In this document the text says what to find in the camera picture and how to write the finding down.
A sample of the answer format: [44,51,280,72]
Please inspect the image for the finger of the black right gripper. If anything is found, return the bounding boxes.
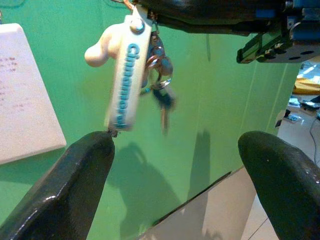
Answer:
[138,0,286,36]

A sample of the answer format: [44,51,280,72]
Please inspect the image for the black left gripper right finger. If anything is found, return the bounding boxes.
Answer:
[237,130,320,240]

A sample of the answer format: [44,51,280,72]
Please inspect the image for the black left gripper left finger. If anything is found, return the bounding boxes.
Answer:
[0,131,116,240]

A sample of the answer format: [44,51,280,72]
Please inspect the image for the keys with white keychain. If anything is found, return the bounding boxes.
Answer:
[84,0,177,138]

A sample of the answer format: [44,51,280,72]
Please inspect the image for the yellow bag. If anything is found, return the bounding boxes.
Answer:
[293,77,320,95]

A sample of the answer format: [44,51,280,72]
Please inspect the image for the white paper card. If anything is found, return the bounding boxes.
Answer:
[0,22,67,166]

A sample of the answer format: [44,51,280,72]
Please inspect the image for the green wall board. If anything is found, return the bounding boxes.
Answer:
[0,0,302,240]

